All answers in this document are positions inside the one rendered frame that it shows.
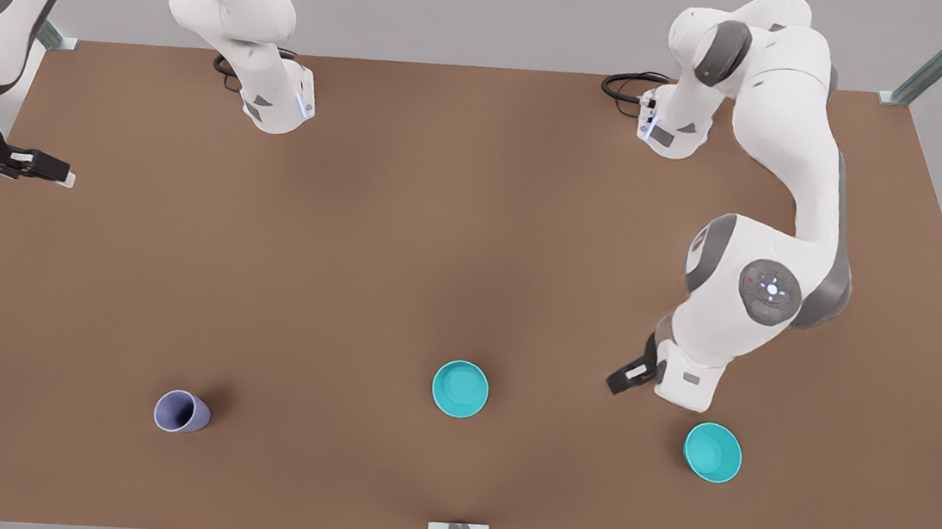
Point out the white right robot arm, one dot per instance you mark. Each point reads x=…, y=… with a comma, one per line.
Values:
x=240, y=13

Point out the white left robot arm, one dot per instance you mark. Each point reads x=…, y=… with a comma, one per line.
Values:
x=792, y=157

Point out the teal bowl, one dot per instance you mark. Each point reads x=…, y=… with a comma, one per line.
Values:
x=713, y=452
x=460, y=389

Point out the purple cup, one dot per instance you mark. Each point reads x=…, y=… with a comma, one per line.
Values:
x=182, y=411

